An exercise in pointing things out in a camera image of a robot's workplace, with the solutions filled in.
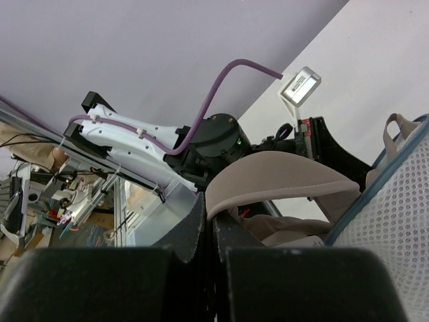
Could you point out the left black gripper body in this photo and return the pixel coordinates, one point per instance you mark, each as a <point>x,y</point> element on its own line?
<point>313,140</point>

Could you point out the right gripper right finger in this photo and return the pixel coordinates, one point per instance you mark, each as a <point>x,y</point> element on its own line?
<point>258,283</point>

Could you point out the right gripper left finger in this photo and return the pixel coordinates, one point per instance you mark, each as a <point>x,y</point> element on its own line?
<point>163,282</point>

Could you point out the beige bra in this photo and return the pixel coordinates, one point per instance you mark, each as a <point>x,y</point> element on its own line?
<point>272,175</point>

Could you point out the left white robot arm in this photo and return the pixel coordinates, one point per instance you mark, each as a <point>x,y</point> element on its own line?
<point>195,155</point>

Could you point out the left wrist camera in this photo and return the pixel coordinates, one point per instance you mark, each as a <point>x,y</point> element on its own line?
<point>294,94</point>

